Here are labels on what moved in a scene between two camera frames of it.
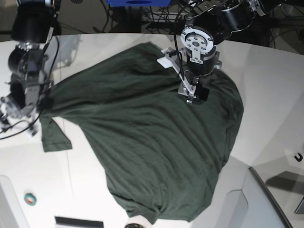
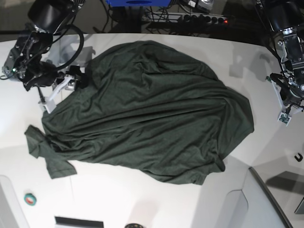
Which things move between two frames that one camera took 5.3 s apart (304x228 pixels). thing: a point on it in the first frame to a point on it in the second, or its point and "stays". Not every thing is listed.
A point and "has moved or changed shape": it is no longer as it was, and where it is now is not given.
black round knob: [134, 225] stays
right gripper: [190, 71] to [292, 92]
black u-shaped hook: [297, 158] stays
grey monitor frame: [273, 195] stays
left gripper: [24, 100] to [45, 73]
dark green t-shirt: [164, 156] has moved or changed shape
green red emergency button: [30, 199] stays
